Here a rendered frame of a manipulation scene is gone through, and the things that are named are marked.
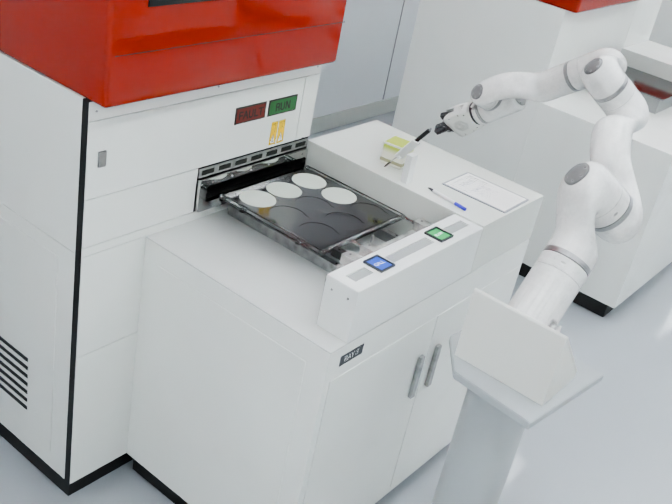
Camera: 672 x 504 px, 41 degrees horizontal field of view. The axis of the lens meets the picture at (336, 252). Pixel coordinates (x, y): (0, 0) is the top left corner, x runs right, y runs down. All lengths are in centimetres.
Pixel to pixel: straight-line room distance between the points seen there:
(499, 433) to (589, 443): 126
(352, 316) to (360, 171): 69
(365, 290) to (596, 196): 57
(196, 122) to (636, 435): 207
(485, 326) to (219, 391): 72
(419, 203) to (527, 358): 67
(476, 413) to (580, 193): 57
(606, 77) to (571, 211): 43
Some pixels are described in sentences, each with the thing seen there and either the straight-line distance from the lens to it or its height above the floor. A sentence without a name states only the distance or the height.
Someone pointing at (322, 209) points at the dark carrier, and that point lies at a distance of 248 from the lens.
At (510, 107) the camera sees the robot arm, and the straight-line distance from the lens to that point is 281.
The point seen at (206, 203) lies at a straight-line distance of 248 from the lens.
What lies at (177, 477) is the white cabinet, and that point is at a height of 15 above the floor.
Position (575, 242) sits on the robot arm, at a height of 111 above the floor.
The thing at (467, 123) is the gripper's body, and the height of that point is 105.
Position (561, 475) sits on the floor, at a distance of 327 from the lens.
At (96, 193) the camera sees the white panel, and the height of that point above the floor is 99.
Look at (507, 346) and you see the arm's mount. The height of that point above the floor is 91.
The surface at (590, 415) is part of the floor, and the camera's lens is 360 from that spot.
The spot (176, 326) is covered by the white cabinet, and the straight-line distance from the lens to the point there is 241.
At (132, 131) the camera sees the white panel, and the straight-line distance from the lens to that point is 221.
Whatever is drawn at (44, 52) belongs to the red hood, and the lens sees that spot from 221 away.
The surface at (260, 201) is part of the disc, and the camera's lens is 246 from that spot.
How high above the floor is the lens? 199
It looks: 29 degrees down
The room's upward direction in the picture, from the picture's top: 12 degrees clockwise
